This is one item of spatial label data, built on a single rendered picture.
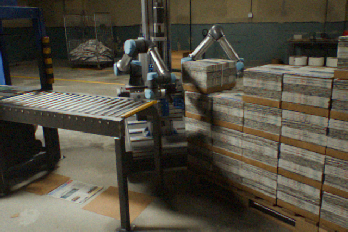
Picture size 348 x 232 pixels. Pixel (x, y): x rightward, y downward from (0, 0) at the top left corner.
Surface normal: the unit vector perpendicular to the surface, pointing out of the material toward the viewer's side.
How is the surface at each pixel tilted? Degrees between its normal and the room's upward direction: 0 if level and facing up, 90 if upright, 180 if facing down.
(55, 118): 90
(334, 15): 90
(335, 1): 90
